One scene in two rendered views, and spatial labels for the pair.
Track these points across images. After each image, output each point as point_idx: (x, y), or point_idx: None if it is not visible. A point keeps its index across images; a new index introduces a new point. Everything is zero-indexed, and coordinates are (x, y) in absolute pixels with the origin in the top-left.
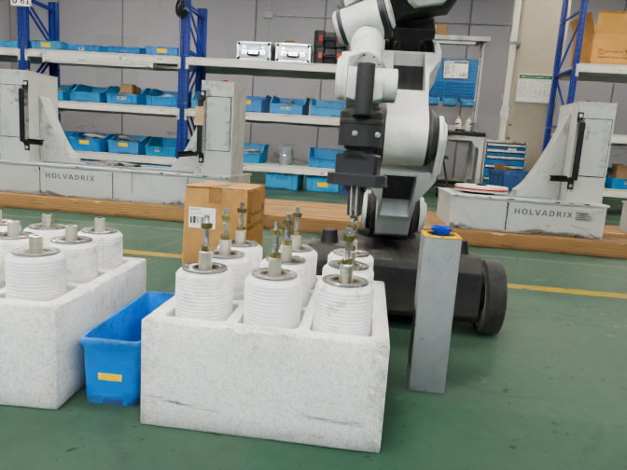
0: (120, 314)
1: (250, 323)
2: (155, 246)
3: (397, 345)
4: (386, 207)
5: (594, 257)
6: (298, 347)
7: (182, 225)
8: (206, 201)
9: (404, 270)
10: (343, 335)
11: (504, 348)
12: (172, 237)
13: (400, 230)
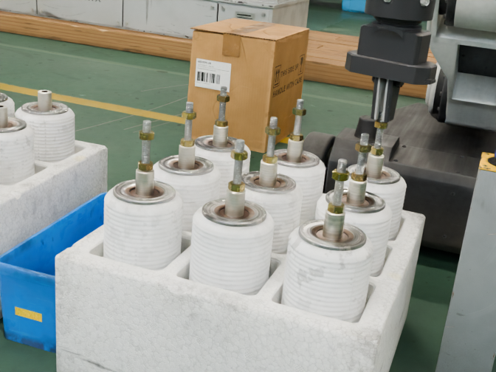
0: (57, 226)
1: (195, 277)
2: (160, 103)
3: (444, 300)
4: (464, 88)
5: None
6: (249, 324)
7: None
8: (219, 53)
9: (471, 193)
10: (316, 315)
11: None
12: (186, 89)
13: (485, 123)
